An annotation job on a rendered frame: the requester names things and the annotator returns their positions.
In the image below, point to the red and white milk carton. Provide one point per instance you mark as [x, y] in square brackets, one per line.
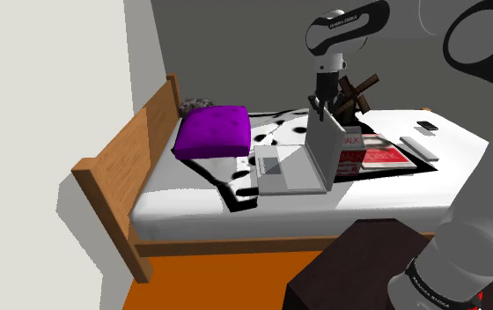
[351, 152]

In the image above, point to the grey remote control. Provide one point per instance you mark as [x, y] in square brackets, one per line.
[419, 148]

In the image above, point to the purple pillow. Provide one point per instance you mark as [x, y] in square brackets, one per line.
[212, 131]

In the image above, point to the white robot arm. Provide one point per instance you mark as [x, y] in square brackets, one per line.
[469, 240]

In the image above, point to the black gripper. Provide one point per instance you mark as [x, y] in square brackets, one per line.
[327, 85]

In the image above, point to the red book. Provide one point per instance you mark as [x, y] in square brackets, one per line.
[386, 155]

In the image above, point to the wooden bed with white mattress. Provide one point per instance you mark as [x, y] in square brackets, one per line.
[113, 163]

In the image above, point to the brown wooden windmill figure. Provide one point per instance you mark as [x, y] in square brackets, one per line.
[351, 107]

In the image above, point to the grey fuzzy cushion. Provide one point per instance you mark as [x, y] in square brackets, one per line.
[195, 104]

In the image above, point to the grey open laptop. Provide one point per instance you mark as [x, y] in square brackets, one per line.
[287, 171]

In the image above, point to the black phone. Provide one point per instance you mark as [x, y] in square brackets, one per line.
[427, 125]

